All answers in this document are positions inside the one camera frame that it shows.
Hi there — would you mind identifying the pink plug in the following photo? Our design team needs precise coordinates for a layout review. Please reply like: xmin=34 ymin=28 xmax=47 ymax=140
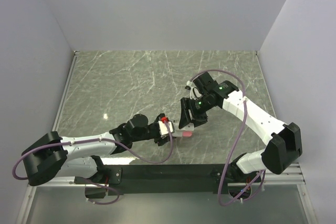
xmin=178 ymin=131 xmax=193 ymax=137

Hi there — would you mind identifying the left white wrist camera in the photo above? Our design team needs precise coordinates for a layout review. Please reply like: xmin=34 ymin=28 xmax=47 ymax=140
xmin=158 ymin=116 xmax=175 ymax=136

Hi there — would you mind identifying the aluminium rail frame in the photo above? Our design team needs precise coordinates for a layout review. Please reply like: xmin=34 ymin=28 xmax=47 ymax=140
xmin=22 ymin=50 xmax=310 ymax=223

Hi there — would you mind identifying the white socket cube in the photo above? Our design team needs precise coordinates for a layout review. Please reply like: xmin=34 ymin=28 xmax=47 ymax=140
xmin=172 ymin=129 xmax=189 ymax=137

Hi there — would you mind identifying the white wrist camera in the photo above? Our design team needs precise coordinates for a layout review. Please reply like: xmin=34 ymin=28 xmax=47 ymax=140
xmin=185 ymin=81 xmax=201 ymax=100
xmin=158 ymin=116 xmax=175 ymax=136

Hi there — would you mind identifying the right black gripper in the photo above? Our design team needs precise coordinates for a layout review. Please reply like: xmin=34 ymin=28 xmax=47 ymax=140
xmin=178 ymin=93 xmax=216 ymax=129

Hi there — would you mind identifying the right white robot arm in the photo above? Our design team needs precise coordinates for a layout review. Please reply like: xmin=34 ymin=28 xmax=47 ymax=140
xmin=179 ymin=71 xmax=302 ymax=182

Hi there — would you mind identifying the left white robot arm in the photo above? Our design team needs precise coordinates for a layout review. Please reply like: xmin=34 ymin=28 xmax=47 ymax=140
xmin=22 ymin=114 xmax=177 ymax=186

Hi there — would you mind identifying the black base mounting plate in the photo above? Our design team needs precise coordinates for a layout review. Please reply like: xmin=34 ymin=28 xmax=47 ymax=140
xmin=73 ymin=163 xmax=263 ymax=196

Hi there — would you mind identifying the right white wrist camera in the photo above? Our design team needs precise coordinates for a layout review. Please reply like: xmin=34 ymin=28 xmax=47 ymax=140
xmin=185 ymin=81 xmax=201 ymax=100

